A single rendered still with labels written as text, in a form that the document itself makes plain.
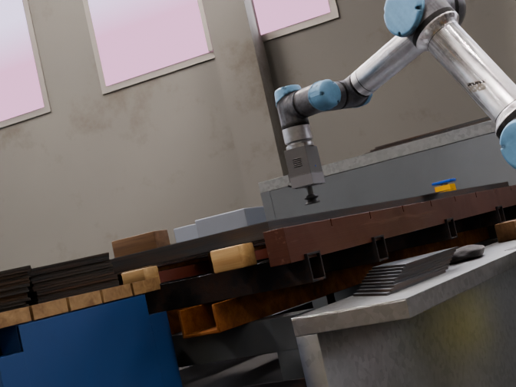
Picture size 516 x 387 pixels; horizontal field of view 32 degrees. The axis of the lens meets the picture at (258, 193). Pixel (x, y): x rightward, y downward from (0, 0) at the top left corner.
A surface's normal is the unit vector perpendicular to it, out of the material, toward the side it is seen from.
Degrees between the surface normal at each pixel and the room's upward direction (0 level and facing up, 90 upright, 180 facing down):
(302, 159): 90
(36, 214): 90
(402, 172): 90
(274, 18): 90
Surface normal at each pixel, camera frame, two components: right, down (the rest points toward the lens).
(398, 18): -0.80, 0.06
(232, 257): -0.51, 0.06
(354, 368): 0.84, -0.22
